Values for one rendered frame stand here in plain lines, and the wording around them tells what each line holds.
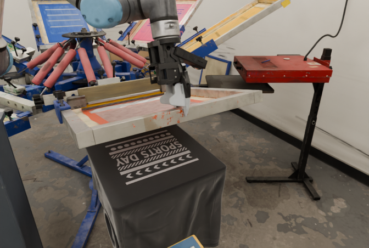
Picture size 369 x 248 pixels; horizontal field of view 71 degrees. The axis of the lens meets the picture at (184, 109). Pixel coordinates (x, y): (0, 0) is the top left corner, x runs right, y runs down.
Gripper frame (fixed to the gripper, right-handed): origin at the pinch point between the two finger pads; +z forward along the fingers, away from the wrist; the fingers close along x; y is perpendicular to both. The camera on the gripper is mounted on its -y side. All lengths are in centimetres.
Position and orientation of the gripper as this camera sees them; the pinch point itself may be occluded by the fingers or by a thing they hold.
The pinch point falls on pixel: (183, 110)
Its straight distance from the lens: 73.3
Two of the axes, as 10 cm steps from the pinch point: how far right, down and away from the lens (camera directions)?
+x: 4.9, 1.0, -8.7
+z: 1.3, 9.7, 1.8
